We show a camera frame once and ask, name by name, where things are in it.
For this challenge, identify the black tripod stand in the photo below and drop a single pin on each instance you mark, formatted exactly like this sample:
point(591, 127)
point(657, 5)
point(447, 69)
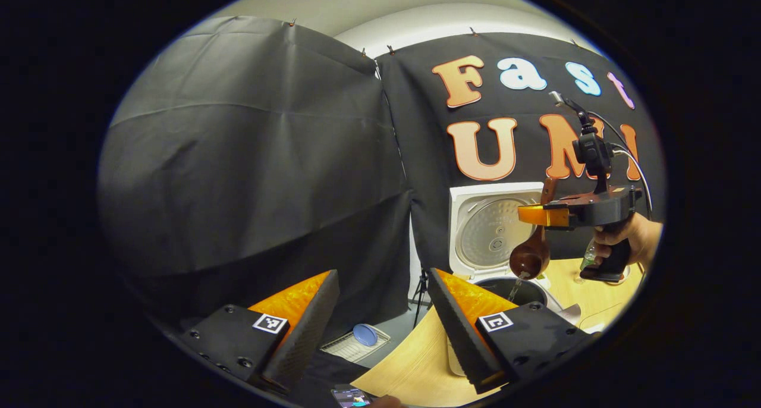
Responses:
point(422, 283)

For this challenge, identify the black smartphone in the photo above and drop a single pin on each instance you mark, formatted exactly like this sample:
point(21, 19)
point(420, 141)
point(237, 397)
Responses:
point(351, 398)

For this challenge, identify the blue round disc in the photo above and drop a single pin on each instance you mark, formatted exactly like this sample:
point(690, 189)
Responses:
point(365, 335)

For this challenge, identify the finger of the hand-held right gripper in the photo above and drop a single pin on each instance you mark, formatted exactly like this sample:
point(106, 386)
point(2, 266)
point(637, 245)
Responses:
point(544, 216)

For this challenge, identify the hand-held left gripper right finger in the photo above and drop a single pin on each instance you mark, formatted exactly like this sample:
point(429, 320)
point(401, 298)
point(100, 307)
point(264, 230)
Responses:
point(461, 336)

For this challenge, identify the white rice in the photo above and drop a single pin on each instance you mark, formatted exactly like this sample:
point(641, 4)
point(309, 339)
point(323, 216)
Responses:
point(516, 288)

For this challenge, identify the clear plastic water bottle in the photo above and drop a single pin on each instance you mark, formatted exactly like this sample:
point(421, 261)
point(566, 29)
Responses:
point(588, 256)

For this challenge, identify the white rice cooker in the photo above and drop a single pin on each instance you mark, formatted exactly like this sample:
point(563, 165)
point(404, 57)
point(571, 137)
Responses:
point(487, 229)

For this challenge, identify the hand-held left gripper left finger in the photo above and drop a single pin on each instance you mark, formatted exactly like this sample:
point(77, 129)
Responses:
point(309, 330)

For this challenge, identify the brown wooden spoon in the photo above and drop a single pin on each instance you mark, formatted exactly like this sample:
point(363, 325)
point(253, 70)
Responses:
point(529, 256)

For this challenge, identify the white ribbed tray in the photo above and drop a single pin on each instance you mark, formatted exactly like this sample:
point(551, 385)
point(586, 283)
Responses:
point(348, 348)

